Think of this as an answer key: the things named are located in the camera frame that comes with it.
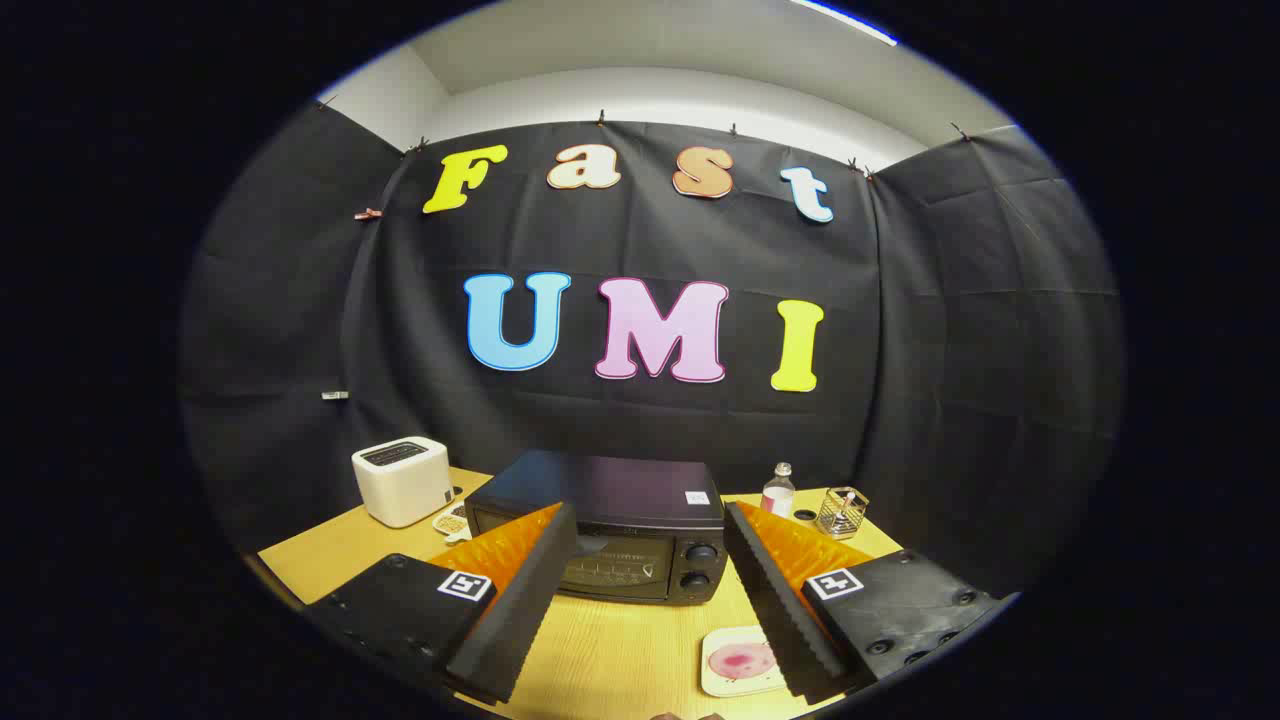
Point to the black toaster oven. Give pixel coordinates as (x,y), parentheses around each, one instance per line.
(620,500)

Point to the white bread toaster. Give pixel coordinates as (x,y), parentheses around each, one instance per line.
(400,485)

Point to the small patterned dish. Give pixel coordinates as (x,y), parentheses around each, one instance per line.
(450,520)

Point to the pink ham slice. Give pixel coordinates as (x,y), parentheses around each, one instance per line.
(742,660)

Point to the cream square plate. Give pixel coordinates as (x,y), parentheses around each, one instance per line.
(722,682)

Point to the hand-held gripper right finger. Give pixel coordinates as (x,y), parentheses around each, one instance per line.
(775,600)

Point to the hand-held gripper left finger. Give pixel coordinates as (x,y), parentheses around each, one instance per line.
(530,590)

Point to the clear bottle with white label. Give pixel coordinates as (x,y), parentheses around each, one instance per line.
(778,495)

